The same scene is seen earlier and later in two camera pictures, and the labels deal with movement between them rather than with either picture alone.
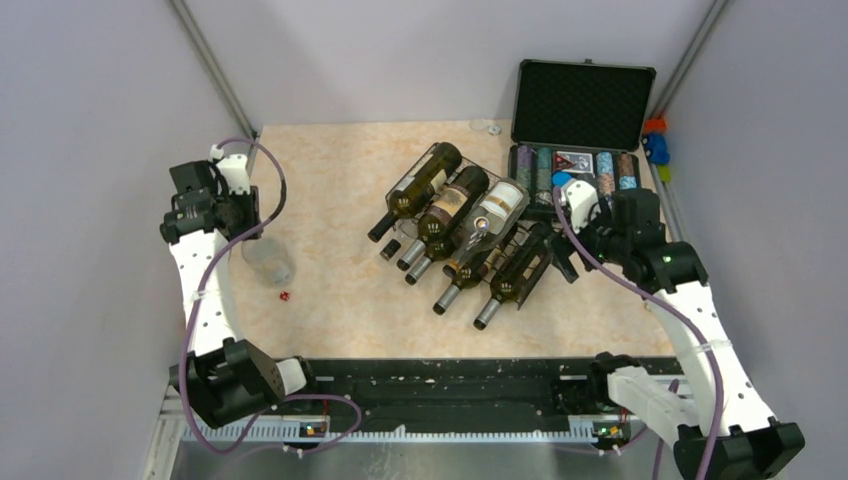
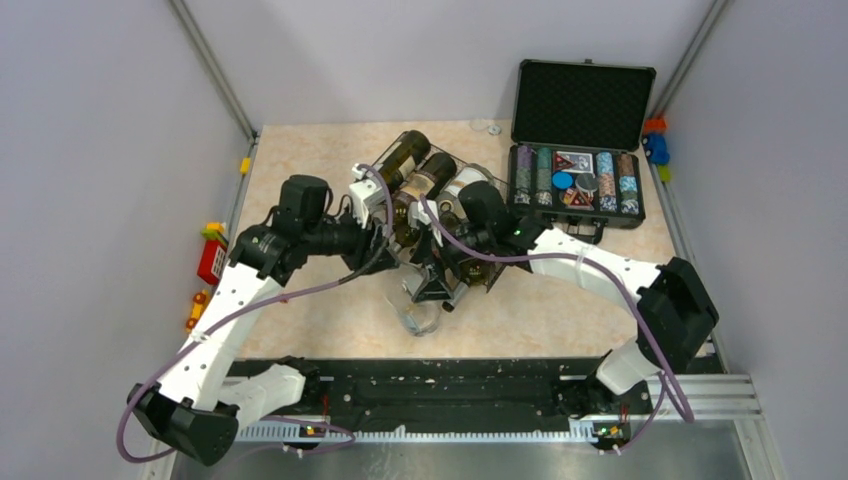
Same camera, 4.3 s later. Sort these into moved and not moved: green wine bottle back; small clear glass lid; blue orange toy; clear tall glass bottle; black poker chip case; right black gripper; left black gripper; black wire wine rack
Moved: black wire wine rack; green wine bottle back; clear tall glass bottle; left black gripper; right black gripper
Not moved: small clear glass lid; blue orange toy; black poker chip case
